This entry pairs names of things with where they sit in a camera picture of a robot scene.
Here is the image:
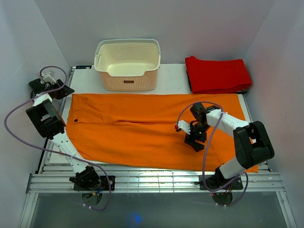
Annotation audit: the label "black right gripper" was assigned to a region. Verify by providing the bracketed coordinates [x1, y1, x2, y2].
[184, 123, 210, 152]

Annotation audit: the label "orange trousers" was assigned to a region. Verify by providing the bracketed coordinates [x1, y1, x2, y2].
[66, 94, 245, 171]

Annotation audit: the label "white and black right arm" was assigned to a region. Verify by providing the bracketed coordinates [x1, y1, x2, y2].
[175, 102, 275, 192]

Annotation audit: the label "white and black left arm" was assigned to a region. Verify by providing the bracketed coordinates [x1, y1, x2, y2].
[26, 79, 101, 190]

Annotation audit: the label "folded red trousers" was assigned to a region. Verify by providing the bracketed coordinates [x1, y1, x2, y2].
[185, 56, 252, 94]

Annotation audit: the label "small black label device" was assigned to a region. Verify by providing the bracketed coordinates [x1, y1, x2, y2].
[76, 65, 92, 69]

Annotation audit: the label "cream perforated plastic basket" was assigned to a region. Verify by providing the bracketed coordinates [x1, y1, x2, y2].
[94, 38, 161, 92]

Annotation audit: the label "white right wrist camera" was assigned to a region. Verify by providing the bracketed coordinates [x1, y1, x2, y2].
[175, 120, 190, 135]

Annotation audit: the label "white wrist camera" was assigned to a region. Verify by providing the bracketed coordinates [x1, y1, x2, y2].
[41, 70, 57, 84]
[175, 120, 190, 135]

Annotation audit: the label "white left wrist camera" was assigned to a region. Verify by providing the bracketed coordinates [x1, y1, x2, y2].
[41, 70, 57, 84]

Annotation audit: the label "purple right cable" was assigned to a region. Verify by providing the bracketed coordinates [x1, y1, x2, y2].
[177, 101, 249, 207]

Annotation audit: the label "purple cable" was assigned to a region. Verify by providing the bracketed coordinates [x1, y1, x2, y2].
[4, 66, 112, 211]
[177, 101, 249, 207]

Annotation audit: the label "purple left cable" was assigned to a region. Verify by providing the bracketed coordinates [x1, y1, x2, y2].
[4, 66, 112, 211]

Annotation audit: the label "aluminium rail frame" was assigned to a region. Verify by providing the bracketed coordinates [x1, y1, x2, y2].
[19, 66, 297, 228]

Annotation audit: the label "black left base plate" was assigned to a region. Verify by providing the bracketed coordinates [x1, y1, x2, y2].
[73, 175, 116, 191]

